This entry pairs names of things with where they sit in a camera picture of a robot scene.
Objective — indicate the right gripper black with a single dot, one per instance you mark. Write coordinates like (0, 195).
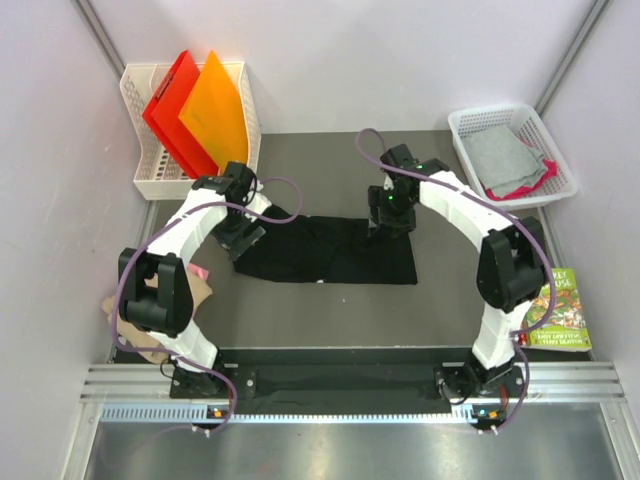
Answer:
(378, 198)

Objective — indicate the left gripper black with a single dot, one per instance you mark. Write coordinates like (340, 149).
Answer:
(234, 243)

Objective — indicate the black t-shirt with flower print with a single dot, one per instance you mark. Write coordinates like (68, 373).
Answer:
(321, 249)

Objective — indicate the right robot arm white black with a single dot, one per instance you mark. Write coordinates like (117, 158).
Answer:
(510, 272)

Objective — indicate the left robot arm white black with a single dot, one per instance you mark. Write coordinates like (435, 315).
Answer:
(157, 298)

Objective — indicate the pink folded t-shirt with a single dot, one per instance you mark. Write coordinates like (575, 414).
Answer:
(198, 271)

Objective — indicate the white file organiser tray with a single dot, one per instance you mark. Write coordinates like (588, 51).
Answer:
(158, 176)

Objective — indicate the orange plastic folder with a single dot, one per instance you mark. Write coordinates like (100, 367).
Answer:
(214, 115)

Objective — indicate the grey folded t-shirt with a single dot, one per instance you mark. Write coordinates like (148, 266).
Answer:
(502, 161)

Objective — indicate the white perforated basket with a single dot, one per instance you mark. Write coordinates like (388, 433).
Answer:
(526, 124)

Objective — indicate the red plastic folder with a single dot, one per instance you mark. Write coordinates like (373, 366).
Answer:
(162, 116)

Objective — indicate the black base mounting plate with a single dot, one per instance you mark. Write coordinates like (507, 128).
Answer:
(350, 381)

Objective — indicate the beige folded t-shirt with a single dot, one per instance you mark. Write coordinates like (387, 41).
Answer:
(143, 335)

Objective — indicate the magenta t-shirt in basket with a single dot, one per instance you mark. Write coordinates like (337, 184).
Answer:
(523, 191)

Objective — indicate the green children's book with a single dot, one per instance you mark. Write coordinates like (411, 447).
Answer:
(566, 329)

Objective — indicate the white camera on left wrist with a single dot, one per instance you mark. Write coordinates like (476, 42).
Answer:
(258, 206)

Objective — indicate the aluminium frame rail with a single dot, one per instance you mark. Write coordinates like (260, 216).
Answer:
(143, 393)

